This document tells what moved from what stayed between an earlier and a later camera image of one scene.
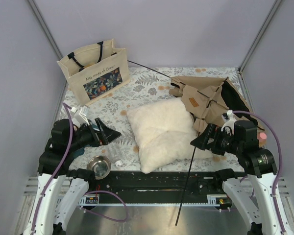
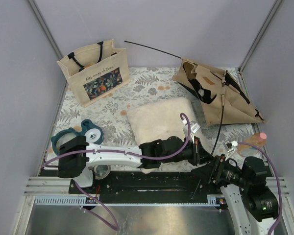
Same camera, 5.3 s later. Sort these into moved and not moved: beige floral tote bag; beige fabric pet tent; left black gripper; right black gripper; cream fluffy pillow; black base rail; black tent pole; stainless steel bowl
Moved: black tent pole; right black gripper; left black gripper; beige fabric pet tent
Not moved: cream fluffy pillow; beige floral tote bag; stainless steel bowl; black base rail
